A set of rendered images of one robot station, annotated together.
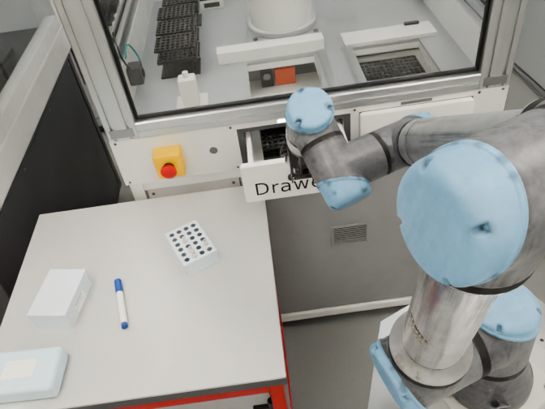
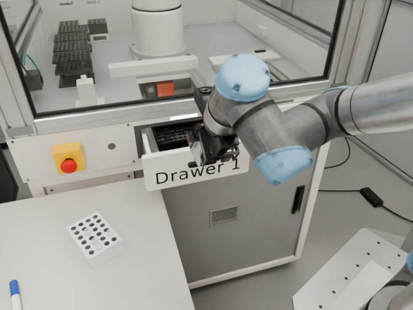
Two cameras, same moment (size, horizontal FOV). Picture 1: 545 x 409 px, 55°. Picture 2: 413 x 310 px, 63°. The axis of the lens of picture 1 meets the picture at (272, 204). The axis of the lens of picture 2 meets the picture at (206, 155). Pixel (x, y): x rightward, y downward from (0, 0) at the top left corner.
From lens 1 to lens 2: 39 cm
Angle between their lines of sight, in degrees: 15
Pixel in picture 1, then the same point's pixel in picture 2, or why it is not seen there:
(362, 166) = (304, 135)
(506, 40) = (348, 54)
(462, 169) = not seen: outside the picture
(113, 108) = (10, 104)
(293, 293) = not seen: hidden behind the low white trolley
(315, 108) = (254, 73)
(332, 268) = (209, 245)
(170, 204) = (69, 198)
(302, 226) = (187, 211)
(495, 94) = not seen: hidden behind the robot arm
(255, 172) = (157, 162)
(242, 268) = (149, 255)
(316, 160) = (256, 130)
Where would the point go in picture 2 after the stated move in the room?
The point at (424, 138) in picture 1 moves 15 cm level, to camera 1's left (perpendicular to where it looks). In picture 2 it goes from (385, 96) to (278, 114)
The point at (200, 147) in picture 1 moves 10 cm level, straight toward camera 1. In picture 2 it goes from (99, 143) to (107, 163)
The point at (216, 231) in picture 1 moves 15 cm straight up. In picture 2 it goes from (117, 221) to (107, 177)
